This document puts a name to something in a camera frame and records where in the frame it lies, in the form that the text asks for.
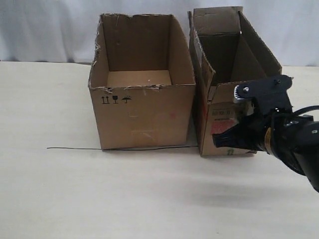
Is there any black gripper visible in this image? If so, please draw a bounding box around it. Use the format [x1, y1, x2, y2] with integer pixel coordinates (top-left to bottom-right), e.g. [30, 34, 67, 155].
[212, 75, 292, 151]

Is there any narrow taped cardboard box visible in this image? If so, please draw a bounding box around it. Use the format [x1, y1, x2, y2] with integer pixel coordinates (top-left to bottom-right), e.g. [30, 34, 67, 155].
[188, 6, 282, 156]

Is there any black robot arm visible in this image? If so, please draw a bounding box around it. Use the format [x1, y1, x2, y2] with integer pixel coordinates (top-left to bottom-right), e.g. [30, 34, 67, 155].
[212, 75, 319, 191]

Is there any large open cardboard box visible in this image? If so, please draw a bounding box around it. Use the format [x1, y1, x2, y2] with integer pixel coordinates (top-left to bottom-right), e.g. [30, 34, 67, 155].
[88, 13, 196, 149]

